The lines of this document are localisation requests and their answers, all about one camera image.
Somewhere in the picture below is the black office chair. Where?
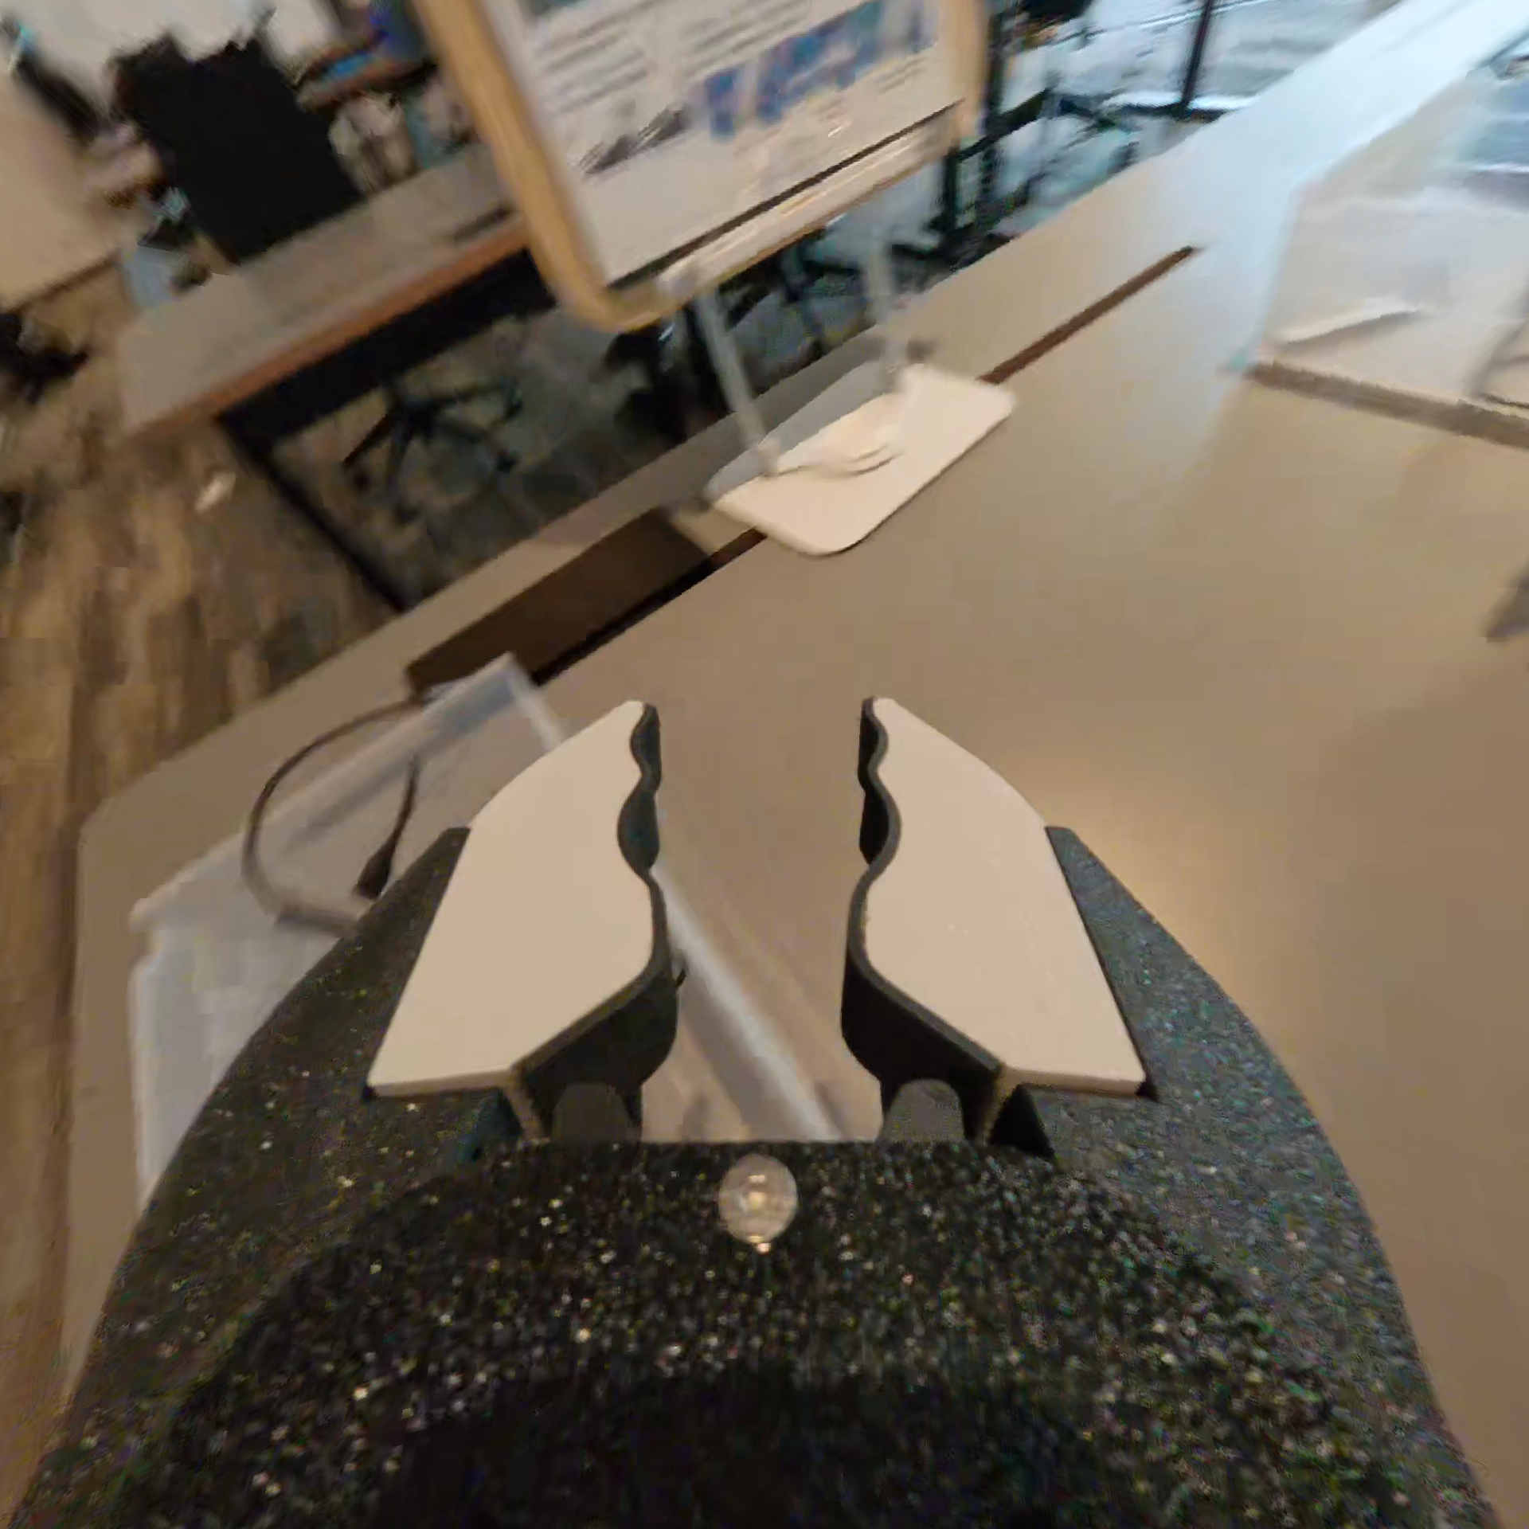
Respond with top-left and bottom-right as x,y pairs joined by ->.
109,32 -> 366,262

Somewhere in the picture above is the wood top office desk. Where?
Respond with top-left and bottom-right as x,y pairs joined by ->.
113,154 -> 539,446

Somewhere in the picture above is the white document stand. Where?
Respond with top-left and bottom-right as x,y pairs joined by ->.
411,0 -> 1019,559

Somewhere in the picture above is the grey usb hub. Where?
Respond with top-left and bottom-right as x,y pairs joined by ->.
242,702 -> 426,935
1269,300 -> 1429,351

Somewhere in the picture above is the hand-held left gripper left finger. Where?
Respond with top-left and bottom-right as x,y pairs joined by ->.
364,699 -> 688,1141

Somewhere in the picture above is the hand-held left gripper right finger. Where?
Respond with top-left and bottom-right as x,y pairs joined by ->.
839,695 -> 1154,1146

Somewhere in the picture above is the clear plastic organizer box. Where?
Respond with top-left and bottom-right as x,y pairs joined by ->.
126,655 -> 843,1201
1223,65 -> 1529,449

